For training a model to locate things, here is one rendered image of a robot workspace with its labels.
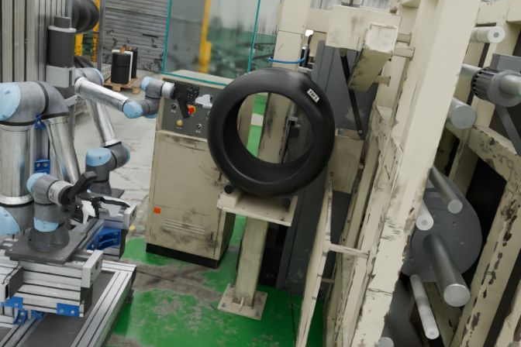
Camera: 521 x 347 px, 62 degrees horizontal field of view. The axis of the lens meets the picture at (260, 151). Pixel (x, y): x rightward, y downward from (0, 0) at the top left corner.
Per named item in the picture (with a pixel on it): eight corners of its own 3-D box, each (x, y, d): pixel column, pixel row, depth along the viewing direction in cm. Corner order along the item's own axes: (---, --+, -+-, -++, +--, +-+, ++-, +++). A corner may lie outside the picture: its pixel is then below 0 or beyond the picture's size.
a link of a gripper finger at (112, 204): (129, 217, 143) (99, 212, 141) (132, 200, 142) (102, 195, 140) (127, 220, 140) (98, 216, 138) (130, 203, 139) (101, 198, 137)
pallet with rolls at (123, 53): (107, 79, 910) (109, 42, 888) (146, 84, 924) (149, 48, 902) (93, 88, 796) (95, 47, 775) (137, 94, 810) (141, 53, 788)
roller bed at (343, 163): (324, 176, 247) (336, 126, 238) (350, 182, 245) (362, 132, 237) (323, 188, 228) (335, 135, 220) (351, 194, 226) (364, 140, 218)
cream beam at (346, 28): (327, 42, 214) (333, 12, 210) (377, 52, 211) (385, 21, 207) (322, 46, 156) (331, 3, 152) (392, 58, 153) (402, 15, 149)
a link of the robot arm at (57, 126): (50, 82, 161) (81, 208, 166) (22, 84, 151) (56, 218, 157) (70, 77, 155) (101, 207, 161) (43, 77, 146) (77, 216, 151)
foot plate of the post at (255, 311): (228, 284, 285) (229, 280, 284) (267, 294, 282) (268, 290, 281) (217, 309, 260) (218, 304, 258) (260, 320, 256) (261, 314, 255)
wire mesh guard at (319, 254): (305, 276, 254) (330, 166, 234) (308, 277, 254) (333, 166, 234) (288, 399, 169) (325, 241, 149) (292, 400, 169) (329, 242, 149)
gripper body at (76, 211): (101, 219, 140) (74, 207, 145) (105, 194, 139) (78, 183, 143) (82, 225, 133) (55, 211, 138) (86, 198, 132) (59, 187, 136)
